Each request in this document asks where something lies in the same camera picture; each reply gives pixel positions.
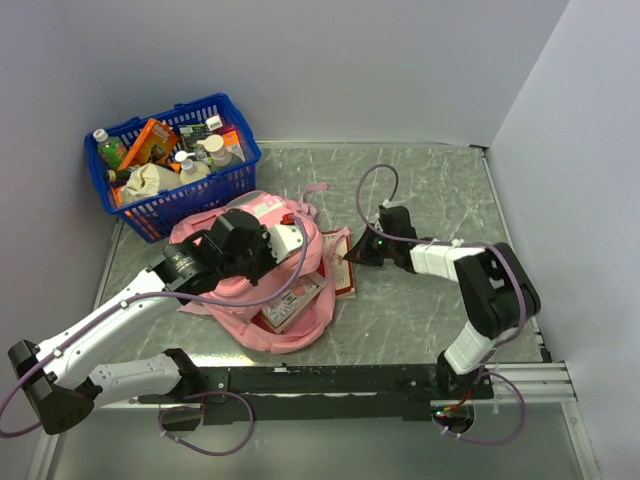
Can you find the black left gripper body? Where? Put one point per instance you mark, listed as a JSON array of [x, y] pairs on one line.
[[258, 259]]

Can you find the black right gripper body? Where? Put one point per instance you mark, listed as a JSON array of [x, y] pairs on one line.
[[375, 248]]

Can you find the red framed card book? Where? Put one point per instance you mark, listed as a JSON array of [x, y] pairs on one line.
[[338, 244]]

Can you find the floral pink notebook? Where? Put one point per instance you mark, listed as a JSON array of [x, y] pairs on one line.
[[280, 312]]

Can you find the pink student backpack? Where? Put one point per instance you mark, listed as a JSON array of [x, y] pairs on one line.
[[238, 304]]

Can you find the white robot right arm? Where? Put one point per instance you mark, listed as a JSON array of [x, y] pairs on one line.
[[498, 296]]

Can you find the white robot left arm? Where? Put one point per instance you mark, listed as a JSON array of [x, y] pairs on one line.
[[65, 378]]

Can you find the beige cloth bag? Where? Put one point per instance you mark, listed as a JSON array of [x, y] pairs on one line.
[[148, 181]]

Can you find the grey pump bottle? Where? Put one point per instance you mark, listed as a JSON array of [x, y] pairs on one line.
[[219, 156]]

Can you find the cream lotion bottle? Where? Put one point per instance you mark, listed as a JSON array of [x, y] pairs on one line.
[[191, 170]]

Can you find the pink carton box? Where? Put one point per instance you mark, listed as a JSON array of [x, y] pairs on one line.
[[232, 140]]

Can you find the blue plastic shopping basket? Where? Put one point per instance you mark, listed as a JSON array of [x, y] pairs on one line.
[[154, 217]]

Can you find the black packaged box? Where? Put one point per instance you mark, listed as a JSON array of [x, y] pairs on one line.
[[190, 134]]

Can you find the orange snack box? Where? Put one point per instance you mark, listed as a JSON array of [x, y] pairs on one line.
[[153, 145]]

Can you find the green drink bottle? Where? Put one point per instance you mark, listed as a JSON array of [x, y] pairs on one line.
[[110, 148]]

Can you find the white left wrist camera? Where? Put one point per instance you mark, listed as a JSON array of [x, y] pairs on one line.
[[287, 238]]

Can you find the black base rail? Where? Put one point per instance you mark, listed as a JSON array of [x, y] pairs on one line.
[[294, 392]]

